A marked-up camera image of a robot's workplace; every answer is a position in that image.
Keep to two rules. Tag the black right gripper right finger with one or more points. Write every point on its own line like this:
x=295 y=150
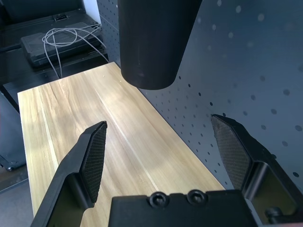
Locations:
x=236 y=153

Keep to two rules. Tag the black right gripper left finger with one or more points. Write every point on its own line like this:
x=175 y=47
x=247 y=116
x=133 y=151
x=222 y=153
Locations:
x=71 y=165

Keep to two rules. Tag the grey metal pegboard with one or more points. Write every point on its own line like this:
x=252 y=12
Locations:
x=236 y=71

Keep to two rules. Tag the black ribbed flat case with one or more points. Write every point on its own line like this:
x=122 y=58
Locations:
x=35 y=47

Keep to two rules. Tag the black plastic cup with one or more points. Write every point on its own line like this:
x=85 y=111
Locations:
x=154 y=47

